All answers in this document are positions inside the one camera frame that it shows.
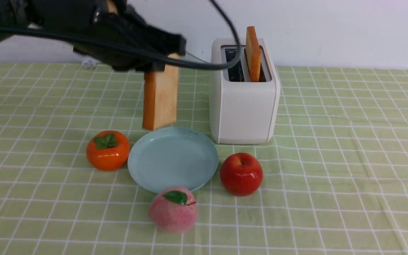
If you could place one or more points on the orange persimmon with green leaf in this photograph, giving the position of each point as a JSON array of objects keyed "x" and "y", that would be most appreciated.
[{"x": 108, "y": 150}]

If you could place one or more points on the light blue round plate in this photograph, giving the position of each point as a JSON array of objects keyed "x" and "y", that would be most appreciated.
[{"x": 173, "y": 157}]

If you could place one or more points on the green checkered tablecloth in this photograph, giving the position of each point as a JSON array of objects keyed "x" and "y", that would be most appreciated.
[{"x": 335, "y": 183}]

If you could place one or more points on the pink peach with leaf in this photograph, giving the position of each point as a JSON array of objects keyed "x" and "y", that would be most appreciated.
[{"x": 174, "y": 210}]

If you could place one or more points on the toasted bread slice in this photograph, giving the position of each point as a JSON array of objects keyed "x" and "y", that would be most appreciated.
[
  {"x": 160, "y": 98},
  {"x": 253, "y": 54}
]

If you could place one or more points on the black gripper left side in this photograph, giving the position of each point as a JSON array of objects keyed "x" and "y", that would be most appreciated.
[{"x": 121, "y": 24}]

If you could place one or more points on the red apple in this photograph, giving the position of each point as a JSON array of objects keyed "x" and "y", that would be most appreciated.
[{"x": 241, "y": 174}]

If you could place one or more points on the white two-slot toaster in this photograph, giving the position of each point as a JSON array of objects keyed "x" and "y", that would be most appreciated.
[{"x": 241, "y": 111}]

